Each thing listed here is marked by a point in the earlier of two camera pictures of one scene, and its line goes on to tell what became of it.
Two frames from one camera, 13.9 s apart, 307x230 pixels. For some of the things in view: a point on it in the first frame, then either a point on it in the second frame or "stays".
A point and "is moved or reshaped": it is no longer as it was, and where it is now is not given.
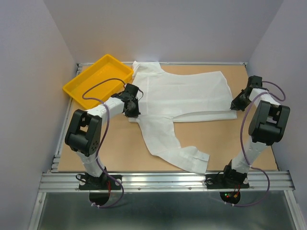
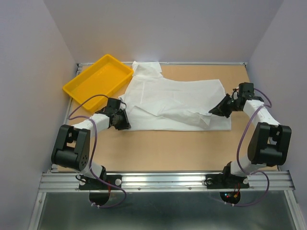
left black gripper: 134,114 to 125,123
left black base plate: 100,183 stays
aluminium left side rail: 55,164 stays
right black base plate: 218,181 stays
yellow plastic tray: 107,67 stays
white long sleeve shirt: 166,97 is moved or reshaped
